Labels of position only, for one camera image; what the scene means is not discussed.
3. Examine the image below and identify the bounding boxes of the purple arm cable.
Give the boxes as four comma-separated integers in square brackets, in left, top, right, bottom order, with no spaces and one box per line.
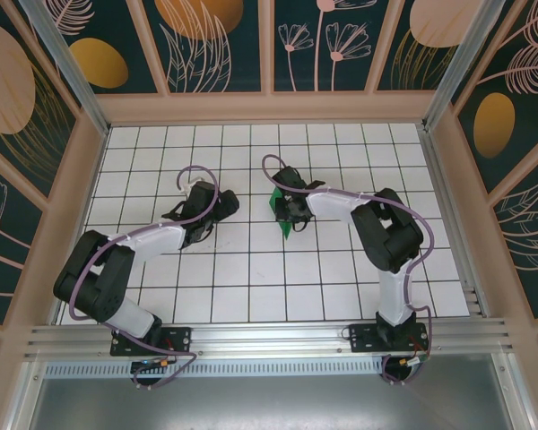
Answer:
[262,154,436,387]
[66,165,219,391]

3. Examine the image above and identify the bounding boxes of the aluminium corner post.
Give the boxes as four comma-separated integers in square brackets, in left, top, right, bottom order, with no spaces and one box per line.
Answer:
[20,0,112,136]
[421,0,508,132]

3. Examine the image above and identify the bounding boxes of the aluminium side rail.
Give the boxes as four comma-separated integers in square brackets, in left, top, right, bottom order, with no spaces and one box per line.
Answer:
[419,125,492,320]

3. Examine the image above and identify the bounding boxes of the grey metal sheet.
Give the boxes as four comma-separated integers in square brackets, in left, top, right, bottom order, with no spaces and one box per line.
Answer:
[26,374,516,430]

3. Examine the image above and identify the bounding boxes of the aluminium side strut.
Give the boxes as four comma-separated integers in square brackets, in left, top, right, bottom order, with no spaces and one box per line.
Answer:
[6,360,48,430]
[492,353,537,430]

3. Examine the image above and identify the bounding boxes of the slotted metal cable duct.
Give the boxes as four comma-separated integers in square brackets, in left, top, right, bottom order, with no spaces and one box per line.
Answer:
[44,361,386,378]

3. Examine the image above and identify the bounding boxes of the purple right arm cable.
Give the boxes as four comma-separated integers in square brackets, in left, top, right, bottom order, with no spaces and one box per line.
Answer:
[262,154,436,387]

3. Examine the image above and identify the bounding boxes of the green paper sheet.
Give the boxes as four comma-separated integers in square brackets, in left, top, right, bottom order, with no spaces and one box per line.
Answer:
[268,186,295,242]

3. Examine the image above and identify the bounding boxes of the long aluminium base rail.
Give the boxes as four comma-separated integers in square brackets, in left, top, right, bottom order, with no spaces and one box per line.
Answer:
[24,316,519,360]

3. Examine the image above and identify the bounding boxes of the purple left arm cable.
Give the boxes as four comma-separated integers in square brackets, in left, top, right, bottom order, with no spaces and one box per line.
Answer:
[66,165,219,391]

